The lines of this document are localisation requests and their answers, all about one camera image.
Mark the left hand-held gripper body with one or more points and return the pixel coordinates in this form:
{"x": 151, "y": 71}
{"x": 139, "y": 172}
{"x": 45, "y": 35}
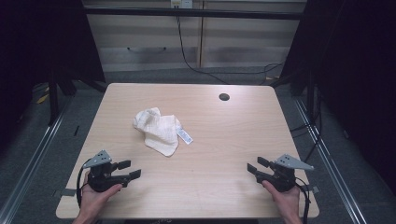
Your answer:
{"x": 101, "y": 180}

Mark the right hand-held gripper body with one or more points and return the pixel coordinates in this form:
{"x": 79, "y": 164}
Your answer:
{"x": 281, "y": 180}

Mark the white towel with label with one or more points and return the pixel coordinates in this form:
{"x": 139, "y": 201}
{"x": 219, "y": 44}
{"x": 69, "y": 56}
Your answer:
{"x": 158, "y": 130}

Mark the person's left hand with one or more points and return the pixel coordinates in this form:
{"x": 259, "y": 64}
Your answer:
{"x": 95, "y": 199}

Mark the person's right hand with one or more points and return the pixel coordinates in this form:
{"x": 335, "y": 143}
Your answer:
{"x": 285, "y": 200}

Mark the grey tape strip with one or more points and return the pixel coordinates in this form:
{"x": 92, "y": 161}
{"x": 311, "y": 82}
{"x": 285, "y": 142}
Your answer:
{"x": 313, "y": 189}
{"x": 69, "y": 192}

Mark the small black floor piece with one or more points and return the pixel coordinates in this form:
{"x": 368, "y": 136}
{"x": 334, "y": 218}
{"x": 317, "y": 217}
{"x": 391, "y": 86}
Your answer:
{"x": 76, "y": 130}

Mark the dark round table grommet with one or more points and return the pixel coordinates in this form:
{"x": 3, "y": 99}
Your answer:
{"x": 224, "y": 96}

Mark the black metal stand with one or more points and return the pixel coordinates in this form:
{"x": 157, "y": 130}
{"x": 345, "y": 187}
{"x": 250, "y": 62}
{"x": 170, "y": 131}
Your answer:
{"x": 53, "y": 99}

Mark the light wooden cabinet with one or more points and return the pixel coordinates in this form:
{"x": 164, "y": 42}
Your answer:
{"x": 249, "y": 40}

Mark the dark curtain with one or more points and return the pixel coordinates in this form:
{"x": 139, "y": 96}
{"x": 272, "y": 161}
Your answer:
{"x": 358, "y": 77}
{"x": 37, "y": 46}

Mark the black horizontal bar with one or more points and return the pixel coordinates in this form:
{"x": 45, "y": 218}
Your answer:
{"x": 193, "y": 13}

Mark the white power outlet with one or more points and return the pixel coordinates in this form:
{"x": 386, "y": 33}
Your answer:
{"x": 182, "y": 3}

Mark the metal floor rail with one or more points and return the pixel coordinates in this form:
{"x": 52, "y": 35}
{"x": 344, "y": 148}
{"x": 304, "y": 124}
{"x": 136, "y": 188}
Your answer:
{"x": 330, "y": 161}
{"x": 31, "y": 168}

